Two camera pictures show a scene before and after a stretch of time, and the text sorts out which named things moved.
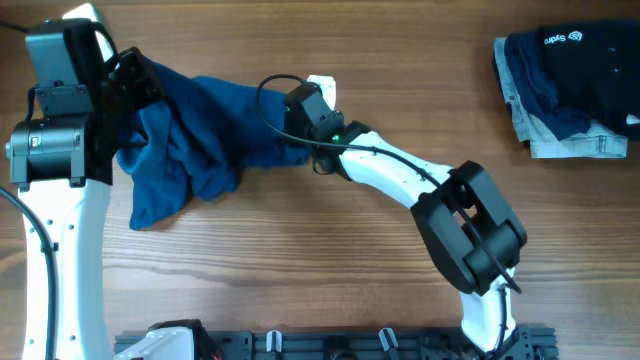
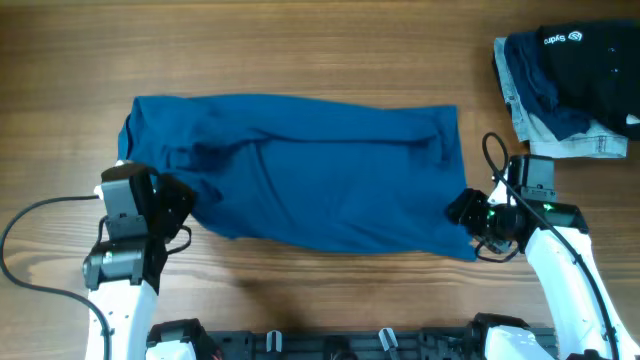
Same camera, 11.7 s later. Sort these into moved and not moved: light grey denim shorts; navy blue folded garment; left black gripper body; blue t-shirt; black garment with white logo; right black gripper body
Moved: left black gripper body; blue t-shirt; right black gripper body
Not moved: navy blue folded garment; light grey denim shorts; black garment with white logo
